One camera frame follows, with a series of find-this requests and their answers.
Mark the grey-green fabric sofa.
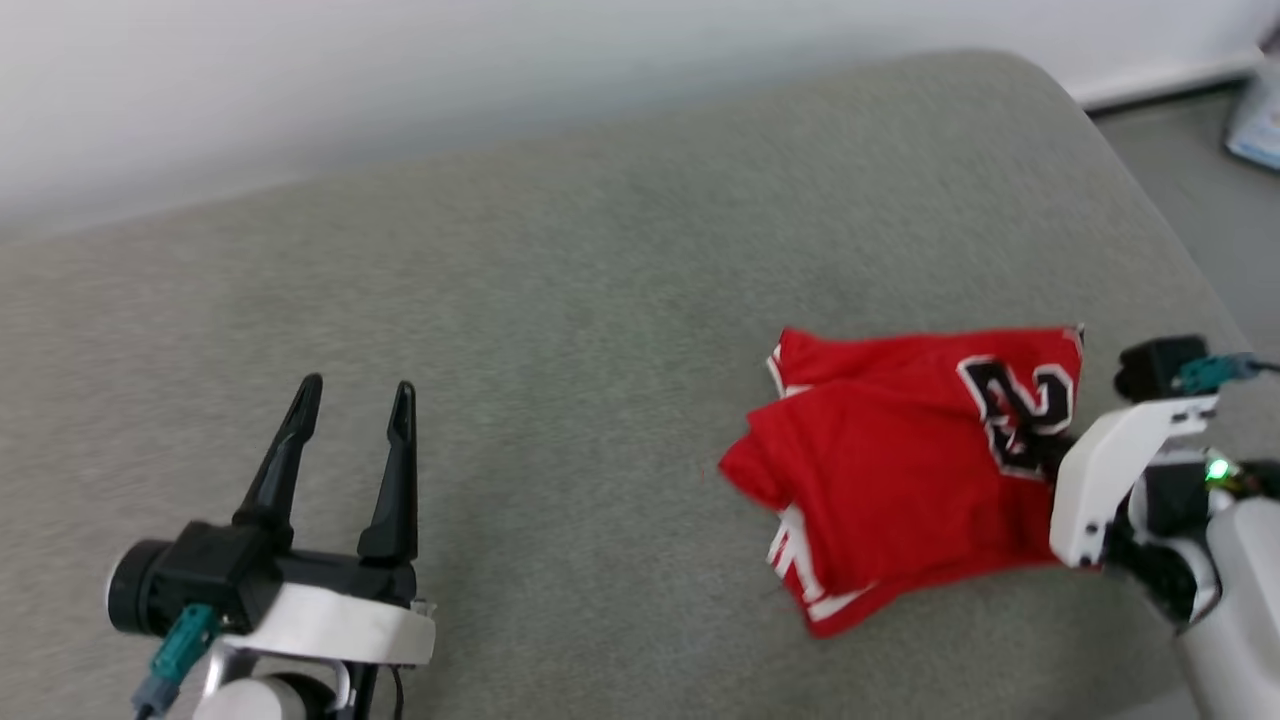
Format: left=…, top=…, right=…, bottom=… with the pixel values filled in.
left=0, top=50, right=1280, bottom=720

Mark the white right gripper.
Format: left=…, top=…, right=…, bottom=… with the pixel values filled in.
left=1048, top=393, right=1222, bottom=571

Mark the teal left camera cable connector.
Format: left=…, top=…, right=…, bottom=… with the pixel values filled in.
left=133, top=603, right=219, bottom=720

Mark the teal camera cable connector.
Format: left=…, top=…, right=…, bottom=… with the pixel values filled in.
left=133, top=603, right=219, bottom=720
left=1174, top=353, right=1263, bottom=394

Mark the teal right camera cable connector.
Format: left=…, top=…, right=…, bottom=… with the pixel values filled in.
left=1174, top=353, right=1263, bottom=394

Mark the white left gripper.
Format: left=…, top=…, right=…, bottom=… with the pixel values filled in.
left=205, top=374, right=437, bottom=668

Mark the red basketball jersey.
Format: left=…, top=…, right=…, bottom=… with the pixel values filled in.
left=718, top=325, right=1087, bottom=639

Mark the white baseboard strip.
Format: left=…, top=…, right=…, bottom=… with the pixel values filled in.
left=1068, top=50, right=1263, bottom=111

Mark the white and blue floor object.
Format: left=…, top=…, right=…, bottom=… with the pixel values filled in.
left=1225, top=68, right=1280, bottom=171

